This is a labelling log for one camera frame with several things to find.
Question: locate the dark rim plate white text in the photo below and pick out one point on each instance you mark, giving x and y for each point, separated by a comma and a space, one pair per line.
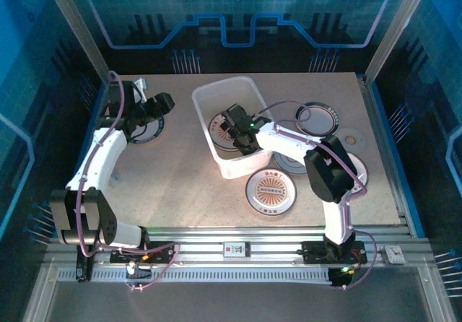
153, 134

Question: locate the white plastic bin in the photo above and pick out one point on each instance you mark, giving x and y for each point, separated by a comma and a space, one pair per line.
245, 168

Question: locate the white plate orange sunburst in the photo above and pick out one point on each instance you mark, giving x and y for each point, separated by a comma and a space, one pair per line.
218, 134
270, 191

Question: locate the white plate green clover outline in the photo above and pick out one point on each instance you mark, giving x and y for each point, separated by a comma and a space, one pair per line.
288, 163

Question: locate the dark rim plate red labels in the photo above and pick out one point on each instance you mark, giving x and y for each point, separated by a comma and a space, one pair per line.
361, 170

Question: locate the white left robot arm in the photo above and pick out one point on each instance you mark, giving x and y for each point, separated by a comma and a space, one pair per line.
101, 159

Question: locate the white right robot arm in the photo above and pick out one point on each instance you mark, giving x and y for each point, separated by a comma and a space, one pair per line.
285, 139

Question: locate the white disc with hole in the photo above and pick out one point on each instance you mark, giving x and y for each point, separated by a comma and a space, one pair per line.
357, 136

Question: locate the white box red sticker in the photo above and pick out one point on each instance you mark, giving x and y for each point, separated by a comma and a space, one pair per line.
236, 250

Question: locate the small black adapter with LED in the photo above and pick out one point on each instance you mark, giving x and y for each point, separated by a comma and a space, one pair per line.
341, 277
139, 269

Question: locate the black elongated device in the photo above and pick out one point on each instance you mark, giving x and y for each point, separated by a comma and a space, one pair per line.
83, 269

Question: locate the small white timer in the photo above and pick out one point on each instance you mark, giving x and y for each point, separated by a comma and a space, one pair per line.
394, 255

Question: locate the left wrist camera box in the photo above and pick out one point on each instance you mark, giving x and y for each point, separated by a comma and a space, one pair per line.
131, 91

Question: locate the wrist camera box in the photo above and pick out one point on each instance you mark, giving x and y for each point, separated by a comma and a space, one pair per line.
131, 91
236, 114

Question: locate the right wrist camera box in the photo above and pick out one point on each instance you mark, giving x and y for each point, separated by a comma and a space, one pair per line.
236, 114

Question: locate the aluminium frame post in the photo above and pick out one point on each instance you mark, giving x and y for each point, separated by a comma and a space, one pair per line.
398, 29
76, 29

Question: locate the aluminium extrusion rail base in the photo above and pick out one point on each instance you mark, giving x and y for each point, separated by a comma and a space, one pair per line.
202, 244

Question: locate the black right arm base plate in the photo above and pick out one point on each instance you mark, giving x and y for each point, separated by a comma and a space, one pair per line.
312, 251

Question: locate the aluminium side rail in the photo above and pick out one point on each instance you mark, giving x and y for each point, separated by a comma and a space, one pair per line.
382, 138

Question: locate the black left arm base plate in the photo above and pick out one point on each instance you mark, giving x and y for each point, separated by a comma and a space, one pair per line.
159, 251

